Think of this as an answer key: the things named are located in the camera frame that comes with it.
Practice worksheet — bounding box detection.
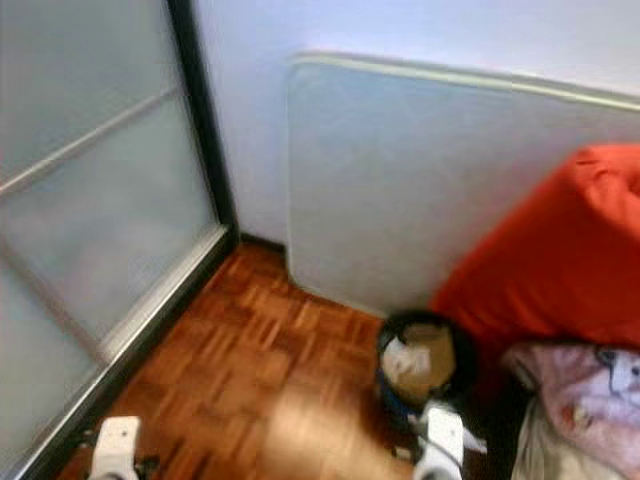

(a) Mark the black waste bin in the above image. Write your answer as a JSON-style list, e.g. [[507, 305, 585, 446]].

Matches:
[[375, 308, 481, 421]]

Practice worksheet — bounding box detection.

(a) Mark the red cushion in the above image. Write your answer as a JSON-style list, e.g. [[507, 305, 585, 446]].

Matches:
[[430, 143, 640, 351]]

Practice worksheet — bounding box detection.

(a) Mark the frosted glass sliding door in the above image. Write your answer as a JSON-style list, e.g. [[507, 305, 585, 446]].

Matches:
[[0, 0, 231, 480]]

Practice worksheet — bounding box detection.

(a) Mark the pink printed blanket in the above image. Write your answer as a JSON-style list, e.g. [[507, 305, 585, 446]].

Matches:
[[505, 340, 640, 461]]

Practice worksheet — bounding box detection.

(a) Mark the brown cardboard piece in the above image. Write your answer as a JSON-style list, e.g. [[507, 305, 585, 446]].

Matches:
[[388, 322, 458, 406]]

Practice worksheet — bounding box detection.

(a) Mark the black door frame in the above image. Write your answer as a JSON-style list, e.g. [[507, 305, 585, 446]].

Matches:
[[10, 0, 241, 480]]

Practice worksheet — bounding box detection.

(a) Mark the grey quilted mattress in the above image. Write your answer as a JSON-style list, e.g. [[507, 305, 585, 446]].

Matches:
[[285, 50, 640, 319]]

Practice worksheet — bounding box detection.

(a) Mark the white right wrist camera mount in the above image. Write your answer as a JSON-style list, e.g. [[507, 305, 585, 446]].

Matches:
[[410, 400, 486, 480]]

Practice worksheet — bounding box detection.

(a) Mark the white paper scrap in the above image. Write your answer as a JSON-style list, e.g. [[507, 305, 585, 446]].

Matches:
[[384, 340, 412, 378]]

